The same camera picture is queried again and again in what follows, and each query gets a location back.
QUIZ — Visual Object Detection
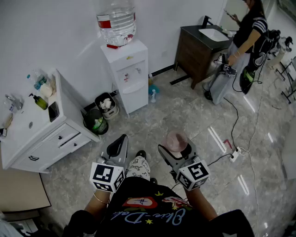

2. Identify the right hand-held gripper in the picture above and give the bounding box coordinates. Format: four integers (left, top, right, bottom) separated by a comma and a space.
158, 138, 211, 192

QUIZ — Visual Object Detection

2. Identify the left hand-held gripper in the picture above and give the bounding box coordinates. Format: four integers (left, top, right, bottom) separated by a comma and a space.
89, 133, 129, 193

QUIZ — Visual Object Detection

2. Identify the pink cup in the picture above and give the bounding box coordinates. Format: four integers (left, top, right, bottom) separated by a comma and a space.
161, 131, 188, 153

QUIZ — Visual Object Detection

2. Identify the white water dispenser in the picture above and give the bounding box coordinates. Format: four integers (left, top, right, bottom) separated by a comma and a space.
100, 38, 149, 118

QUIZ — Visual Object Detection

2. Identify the person's right forearm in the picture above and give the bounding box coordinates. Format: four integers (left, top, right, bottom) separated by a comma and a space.
183, 187, 218, 222

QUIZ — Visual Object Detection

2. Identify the person's left forearm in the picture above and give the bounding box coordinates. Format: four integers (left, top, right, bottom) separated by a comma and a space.
84, 189, 112, 216

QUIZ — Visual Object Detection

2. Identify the large clear water jug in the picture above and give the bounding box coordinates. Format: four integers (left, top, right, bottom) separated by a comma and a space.
96, 0, 137, 50

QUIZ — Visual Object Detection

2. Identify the person's patterned trouser leg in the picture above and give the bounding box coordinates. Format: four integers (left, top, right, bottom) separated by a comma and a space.
125, 155, 151, 181

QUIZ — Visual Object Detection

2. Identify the black round trash bin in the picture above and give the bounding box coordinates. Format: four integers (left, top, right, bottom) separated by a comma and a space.
83, 109, 110, 136

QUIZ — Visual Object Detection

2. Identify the white bin with tissues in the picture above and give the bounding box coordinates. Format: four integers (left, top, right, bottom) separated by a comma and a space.
94, 92, 119, 120

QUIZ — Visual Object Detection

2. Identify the white power strip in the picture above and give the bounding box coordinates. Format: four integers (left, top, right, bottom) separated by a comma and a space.
229, 146, 242, 163

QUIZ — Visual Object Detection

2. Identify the person's black printed shirt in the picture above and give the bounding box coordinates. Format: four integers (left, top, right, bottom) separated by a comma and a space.
62, 176, 255, 237

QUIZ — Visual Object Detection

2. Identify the blue spray bottle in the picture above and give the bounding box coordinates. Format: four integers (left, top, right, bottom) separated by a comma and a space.
148, 84, 160, 96

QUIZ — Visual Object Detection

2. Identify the black smartphone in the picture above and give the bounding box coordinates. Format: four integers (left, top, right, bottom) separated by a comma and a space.
48, 101, 61, 123

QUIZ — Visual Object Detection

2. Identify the white vanity cabinet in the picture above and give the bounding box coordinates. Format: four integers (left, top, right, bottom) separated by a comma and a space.
0, 68, 101, 174

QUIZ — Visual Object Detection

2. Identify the green pump soap bottle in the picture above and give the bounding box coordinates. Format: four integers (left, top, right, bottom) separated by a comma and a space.
28, 93, 49, 111

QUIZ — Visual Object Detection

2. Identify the white round jar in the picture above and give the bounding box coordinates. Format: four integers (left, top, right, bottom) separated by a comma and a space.
40, 83, 54, 98

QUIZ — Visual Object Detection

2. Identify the dark wooden vanity cabinet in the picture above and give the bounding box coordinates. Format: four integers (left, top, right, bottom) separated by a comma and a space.
173, 25, 234, 90

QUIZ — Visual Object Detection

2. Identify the clear bottle with blue cap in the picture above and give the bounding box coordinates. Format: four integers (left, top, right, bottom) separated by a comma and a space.
26, 71, 48, 91

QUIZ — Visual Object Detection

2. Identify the brown wooden board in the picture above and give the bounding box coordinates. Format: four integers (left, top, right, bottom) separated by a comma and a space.
0, 159, 52, 212

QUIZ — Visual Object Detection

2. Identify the chrome faucet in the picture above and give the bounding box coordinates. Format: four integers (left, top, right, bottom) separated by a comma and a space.
5, 94, 24, 112

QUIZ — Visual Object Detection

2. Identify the beige brush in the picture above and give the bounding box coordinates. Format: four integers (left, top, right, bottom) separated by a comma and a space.
4, 112, 14, 129

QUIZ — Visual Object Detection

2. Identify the black backpack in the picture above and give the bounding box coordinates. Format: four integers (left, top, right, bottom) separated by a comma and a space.
239, 29, 282, 95

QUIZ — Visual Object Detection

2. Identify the white rectangular basin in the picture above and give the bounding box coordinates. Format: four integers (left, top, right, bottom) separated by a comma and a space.
198, 28, 230, 43

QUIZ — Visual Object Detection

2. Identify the black metal rack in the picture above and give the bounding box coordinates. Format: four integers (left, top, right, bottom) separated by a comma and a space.
275, 56, 296, 105

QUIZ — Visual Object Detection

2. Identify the black faucet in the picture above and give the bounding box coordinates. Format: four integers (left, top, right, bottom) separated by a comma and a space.
201, 15, 214, 29

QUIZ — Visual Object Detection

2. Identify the gold bracelet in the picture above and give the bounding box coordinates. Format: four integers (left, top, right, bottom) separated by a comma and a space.
92, 191, 110, 205

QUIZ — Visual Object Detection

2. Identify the black cable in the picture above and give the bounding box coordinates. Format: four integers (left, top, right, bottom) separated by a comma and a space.
207, 96, 240, 168

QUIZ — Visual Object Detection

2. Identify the white cable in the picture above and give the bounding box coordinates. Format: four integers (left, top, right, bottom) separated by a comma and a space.
240, 69, 265, 232

